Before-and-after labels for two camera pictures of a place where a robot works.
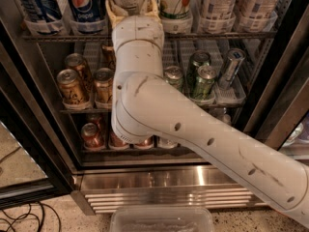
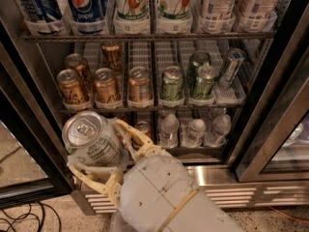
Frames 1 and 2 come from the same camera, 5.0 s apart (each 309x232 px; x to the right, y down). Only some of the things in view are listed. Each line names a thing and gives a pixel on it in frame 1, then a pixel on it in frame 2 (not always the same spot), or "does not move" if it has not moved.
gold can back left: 77,62 does not move
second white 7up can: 176,2 does not move
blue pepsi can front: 87,3 does not move
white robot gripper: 137,29 -> 155,188
